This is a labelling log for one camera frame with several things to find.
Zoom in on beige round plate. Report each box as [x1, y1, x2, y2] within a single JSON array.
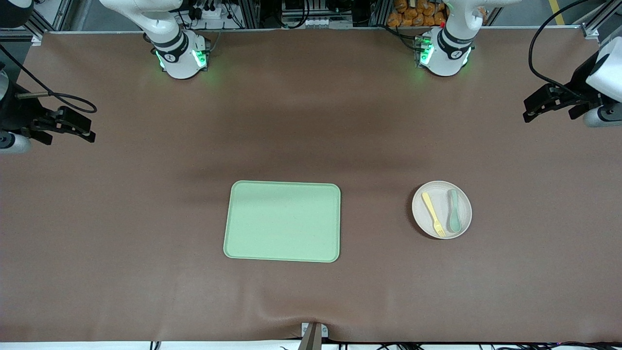
[[412, 181, 473, 240]]

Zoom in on grey-green plastic spoon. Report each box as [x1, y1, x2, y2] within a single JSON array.
[[447, 189, 463, 233]]

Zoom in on yellow plastic fork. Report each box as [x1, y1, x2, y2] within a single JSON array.
[[421, 192, 447, 238]]

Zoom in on brown table mat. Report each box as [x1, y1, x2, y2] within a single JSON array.
[[0, 28, 622, 343]]

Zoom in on pile of orange bread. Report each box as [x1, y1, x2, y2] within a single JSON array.
[[387, 0, 447, 28]]

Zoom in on white power strip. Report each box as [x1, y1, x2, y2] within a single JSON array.
[[190, 4, 230, 21]]

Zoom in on light green rectangular tray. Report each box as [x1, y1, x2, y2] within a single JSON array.
[[224, 180, 342, 263]]

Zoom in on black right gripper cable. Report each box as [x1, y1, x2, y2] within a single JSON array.
[[0, 45, 98, 114]]

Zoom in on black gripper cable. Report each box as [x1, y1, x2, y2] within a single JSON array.
[[0, 45, 98, 114], [529, 0, 591, 100]]

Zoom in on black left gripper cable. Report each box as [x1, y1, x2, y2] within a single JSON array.
[[529, 0, 591, 100]]

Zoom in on aluminium frame rail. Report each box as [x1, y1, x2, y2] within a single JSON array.
[[581, 0, 622, 39], [29, 0, 73, 47]]

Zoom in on aluminium frame post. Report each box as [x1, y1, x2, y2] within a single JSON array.
[[240, 0, 261, 29]]

